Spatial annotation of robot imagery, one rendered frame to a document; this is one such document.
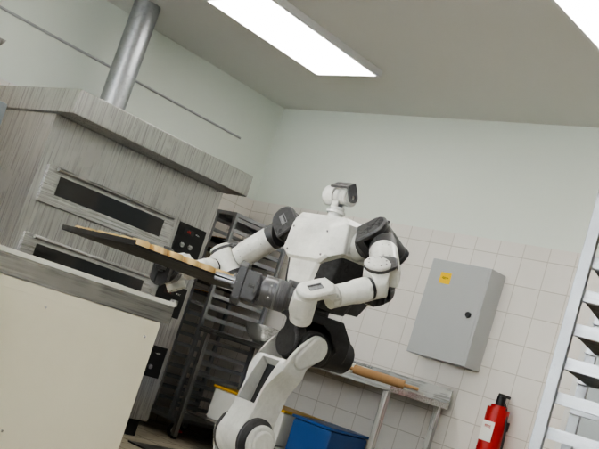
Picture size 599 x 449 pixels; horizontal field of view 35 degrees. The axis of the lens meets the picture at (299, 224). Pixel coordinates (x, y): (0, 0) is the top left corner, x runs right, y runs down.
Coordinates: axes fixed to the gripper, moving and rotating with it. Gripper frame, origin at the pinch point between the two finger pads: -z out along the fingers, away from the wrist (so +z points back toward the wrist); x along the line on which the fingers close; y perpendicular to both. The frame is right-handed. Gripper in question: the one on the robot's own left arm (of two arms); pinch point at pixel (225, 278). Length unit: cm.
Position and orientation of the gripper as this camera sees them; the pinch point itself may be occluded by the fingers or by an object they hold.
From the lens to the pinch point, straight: 262.2
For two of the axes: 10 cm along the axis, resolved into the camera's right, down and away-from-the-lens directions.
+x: 3.0, -9.4, 1.4
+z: 9.5, 2.9, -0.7
